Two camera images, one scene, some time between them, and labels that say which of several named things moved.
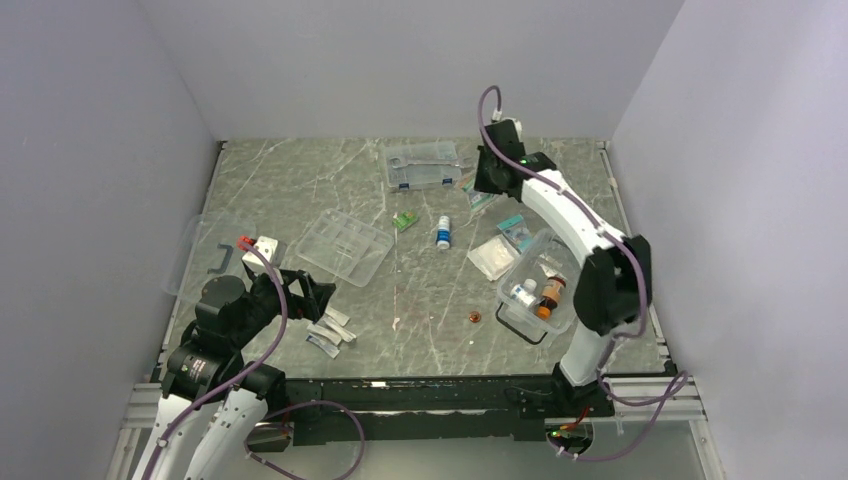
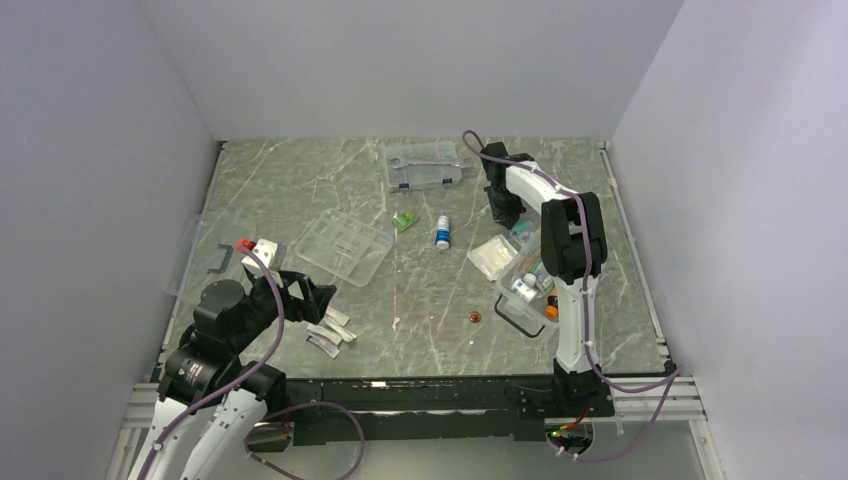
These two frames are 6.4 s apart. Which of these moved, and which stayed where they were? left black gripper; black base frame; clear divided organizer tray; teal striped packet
Moved: teal striped packet
Stayed: black base frame; clear divided organizer tray; left black gripper
